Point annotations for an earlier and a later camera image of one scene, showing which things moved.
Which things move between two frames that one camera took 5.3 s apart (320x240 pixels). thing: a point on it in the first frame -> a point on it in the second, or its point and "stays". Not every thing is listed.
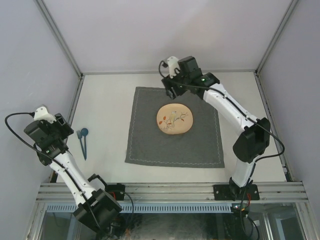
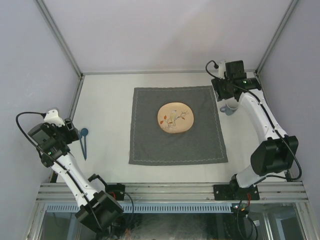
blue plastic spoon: x=84 y=132 stays
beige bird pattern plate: x=174 y=118 stays
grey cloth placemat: x=146 y=143 stays
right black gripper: x=169 y=83 -> x=220 y=94
